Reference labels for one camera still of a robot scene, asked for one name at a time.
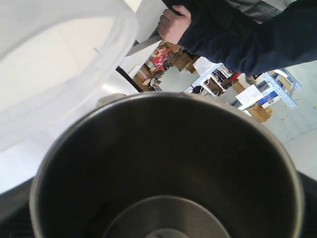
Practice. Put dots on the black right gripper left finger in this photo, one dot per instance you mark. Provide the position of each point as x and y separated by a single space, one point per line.
15 220

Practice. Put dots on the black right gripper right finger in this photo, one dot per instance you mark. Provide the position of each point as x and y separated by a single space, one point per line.
309 229

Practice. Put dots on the steel mug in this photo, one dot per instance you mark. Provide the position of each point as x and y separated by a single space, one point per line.
167 165

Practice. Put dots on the person's bare hand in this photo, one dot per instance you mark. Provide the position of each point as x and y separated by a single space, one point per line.
173 24

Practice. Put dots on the blue metal shelf rack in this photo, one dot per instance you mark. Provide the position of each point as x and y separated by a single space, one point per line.
266 89

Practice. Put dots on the white storage shelf rack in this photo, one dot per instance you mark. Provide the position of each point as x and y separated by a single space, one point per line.
214 78

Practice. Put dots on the person in dark clothes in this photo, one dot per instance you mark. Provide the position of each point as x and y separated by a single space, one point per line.
224 34

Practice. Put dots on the translucent plastic pitcher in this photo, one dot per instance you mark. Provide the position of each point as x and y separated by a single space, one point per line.
54 54

